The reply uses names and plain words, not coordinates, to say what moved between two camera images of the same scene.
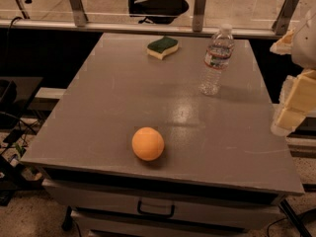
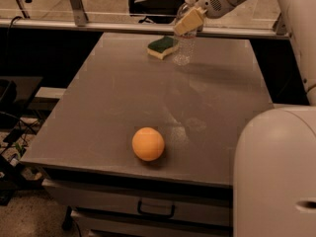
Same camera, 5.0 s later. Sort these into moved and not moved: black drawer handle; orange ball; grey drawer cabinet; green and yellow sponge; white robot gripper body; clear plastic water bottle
Moved: white robot gripper body; clear plastic water bottle
Not moved: black drawer handle; green and yellow sponge; grey drawer cabinet; orange ball
